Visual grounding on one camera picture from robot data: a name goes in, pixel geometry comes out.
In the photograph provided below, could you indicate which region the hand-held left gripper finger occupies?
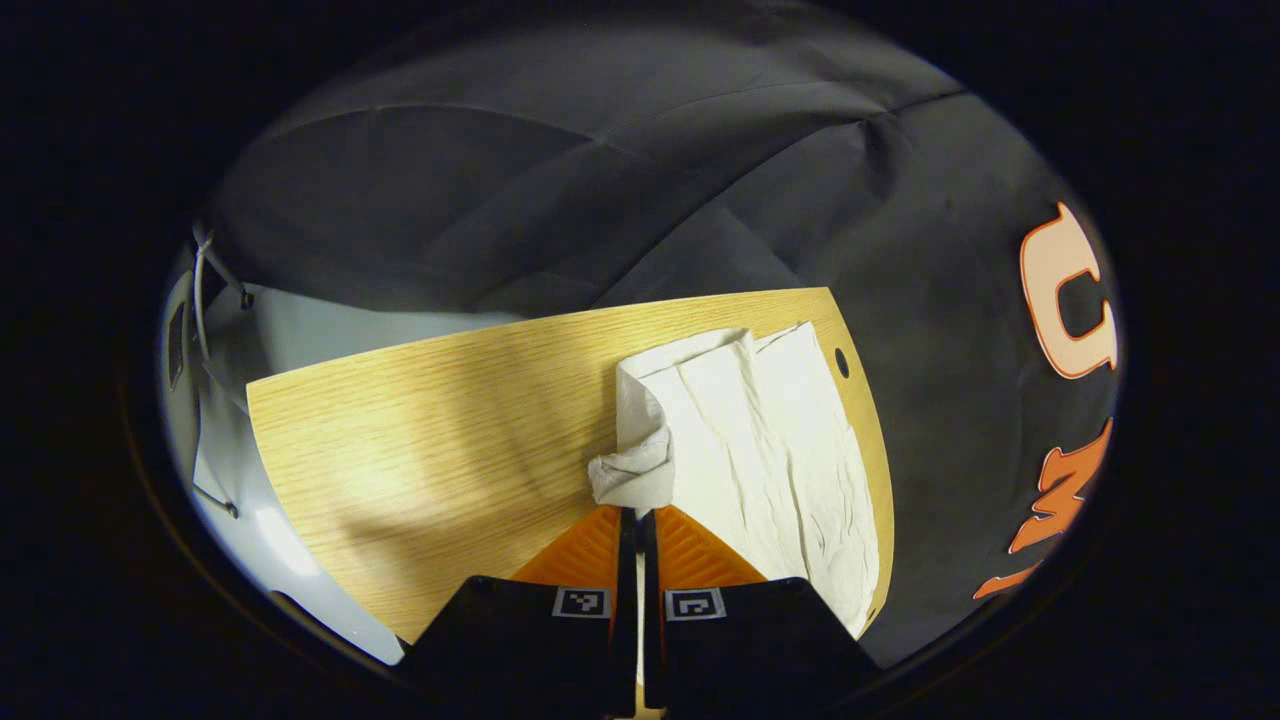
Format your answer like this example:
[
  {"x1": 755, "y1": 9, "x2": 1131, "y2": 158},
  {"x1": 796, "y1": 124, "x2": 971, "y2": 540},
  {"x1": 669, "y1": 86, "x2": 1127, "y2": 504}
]
[
  {"x1": 400, "y1": 505, "x2": 639, "y2": 719},
  {"x1": 640, "y1": 505, "x2": 881, "y2": 715}
]

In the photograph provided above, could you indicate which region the grey cable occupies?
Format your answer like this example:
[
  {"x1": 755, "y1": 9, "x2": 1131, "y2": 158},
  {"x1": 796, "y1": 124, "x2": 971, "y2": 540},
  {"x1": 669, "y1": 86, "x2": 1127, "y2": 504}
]
[{"x1": 190, "y1": 222, "x2": 256, "y2": 519}]

